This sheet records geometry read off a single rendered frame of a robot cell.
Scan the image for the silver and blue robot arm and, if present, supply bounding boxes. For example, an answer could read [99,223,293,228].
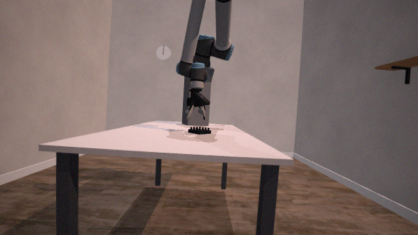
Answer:
[176,0,234,89]

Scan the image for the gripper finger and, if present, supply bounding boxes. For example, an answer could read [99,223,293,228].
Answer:
[198,104,205,120]
[185,100,195,120]

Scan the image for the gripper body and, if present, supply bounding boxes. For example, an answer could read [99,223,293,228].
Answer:
[187,88,202,107]

